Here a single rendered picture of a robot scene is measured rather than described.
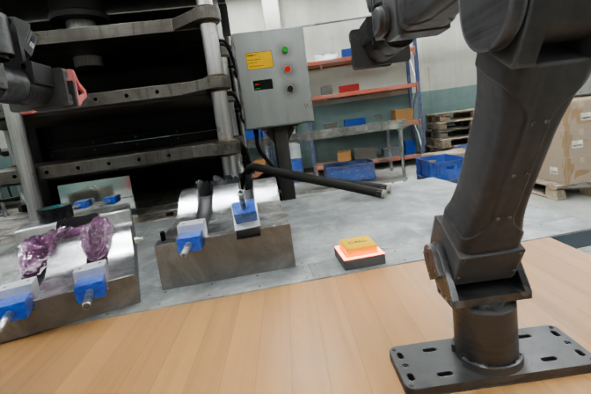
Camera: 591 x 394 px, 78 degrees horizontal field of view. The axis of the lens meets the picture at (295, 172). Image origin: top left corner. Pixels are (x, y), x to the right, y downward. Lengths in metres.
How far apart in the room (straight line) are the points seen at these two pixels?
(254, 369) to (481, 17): 0.43
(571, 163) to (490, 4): 4.05
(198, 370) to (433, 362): 0.28
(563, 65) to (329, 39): 7.21
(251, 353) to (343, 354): 0.12
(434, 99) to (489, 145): 7.34
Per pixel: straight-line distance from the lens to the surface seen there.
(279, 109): 1.57
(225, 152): 1.41
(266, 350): 0.53
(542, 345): 0.52
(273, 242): 0.73
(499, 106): 0.32
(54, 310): 0.76
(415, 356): 0.48
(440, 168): 4.29
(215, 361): 0.53
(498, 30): 0.28
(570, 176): 4.33
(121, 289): 0.74
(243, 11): 7.73
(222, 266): 0.74
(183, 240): 0.70
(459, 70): 7.85
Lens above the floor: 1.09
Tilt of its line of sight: 8 degrees down
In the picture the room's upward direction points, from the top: 8 degrees counter-clockwise
